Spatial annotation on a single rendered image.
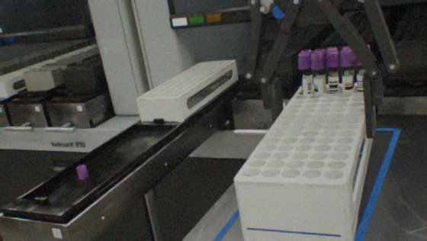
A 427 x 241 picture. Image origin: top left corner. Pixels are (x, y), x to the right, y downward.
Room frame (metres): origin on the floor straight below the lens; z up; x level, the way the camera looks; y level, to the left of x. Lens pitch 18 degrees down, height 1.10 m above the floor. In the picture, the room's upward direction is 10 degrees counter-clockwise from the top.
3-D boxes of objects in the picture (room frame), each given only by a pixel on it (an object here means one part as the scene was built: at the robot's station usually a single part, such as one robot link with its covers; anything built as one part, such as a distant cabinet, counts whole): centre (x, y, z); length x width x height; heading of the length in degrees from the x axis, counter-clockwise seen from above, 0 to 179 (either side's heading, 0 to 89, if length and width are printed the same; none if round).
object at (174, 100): (1.01, 0.03, 0.83); 0.30 x 0.10 x 0.06; 152
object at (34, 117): (1.57, 0.37, 0.78); 0.73 x 0.14 x 0.09; 152
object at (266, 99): (0.55, -0.06, 0.94); 0.03 x 0.01 x 0.05; 65
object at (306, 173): (0.49, -0.11, 0.88); 0.30 x 0.10 x 0.06; 155
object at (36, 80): (1.36, 0.48, 0.85); 0.12 x 0.02 x 0.06; 62
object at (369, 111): (0.50, -0.18, 0.92); 0.03 x 0.01 x 0.07; 155
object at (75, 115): (1.49, 0.23, 0.78); 0.73 x 0.14 x 0.09; 152
